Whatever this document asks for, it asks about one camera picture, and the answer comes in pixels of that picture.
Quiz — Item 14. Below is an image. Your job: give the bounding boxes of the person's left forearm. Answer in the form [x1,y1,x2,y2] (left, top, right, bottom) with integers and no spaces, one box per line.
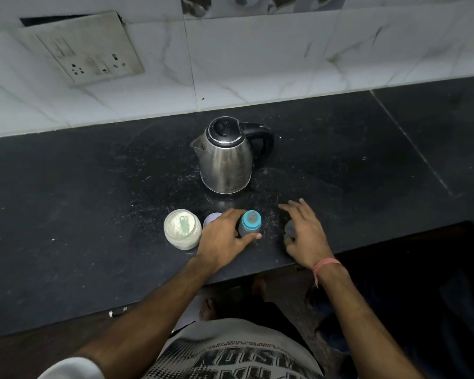
[74,260,219,379]

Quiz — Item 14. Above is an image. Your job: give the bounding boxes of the jar of white powder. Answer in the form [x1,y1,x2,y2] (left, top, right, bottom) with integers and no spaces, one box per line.
[164,209,202,251]

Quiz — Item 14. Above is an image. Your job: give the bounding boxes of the person's right forearm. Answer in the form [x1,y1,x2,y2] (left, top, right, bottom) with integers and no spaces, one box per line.
[315,263,425,379]

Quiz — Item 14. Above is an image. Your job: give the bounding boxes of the person's left hand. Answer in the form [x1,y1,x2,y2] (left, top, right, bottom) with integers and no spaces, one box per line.
[195,208,263,273]

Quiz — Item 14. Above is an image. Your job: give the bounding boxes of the white wall socket plate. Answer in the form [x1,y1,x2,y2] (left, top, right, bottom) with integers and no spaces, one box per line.
[27,11,145,85]

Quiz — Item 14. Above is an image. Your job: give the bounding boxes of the stainless steel electric kettle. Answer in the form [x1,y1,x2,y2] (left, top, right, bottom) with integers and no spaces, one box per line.
[190,116,275,195]

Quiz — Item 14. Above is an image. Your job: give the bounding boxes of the person's right hand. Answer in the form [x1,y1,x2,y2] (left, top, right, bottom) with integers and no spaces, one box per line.
[278,198,337,271]

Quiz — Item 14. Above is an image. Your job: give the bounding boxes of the white printed t-shirt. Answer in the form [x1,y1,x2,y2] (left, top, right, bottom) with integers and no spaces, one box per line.
[37,317,324,379]

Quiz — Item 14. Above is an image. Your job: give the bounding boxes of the pink thread wristband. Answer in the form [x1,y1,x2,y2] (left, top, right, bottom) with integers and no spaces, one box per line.
[313,258,342,288]

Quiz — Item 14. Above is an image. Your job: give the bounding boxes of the dark trousers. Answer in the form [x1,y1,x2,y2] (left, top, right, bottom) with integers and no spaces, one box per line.
[217,298,305,344]

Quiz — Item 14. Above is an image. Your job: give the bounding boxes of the baby bottle with teal collar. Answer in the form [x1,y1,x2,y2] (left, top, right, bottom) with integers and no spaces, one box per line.
[238,210,262,238]

